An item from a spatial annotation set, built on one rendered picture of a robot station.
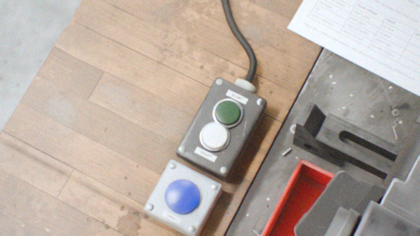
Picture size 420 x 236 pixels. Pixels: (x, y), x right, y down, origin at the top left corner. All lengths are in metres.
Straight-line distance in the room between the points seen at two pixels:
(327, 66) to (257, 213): 0.20
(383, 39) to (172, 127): 0.28
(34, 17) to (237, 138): 1.20
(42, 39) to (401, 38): 1.19
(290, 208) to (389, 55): 0.23
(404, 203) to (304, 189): 0.43
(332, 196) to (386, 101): 0.37
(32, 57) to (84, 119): 1.04
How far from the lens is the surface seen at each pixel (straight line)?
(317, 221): 0.68
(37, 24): 2.10
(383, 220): 0.52
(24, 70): 2.07
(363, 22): 1.07
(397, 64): 1.05
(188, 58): 1.05
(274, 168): 1.00
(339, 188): 0.68
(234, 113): 0.98
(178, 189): 0.96
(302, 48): 1.05
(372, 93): 1.04
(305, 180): 1.00
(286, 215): 0.99
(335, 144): 0.94
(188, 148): 0.98
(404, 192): 0.57
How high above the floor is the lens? 1.88
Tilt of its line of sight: 73 degrees down
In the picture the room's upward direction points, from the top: 9 degrees counter-clockwise
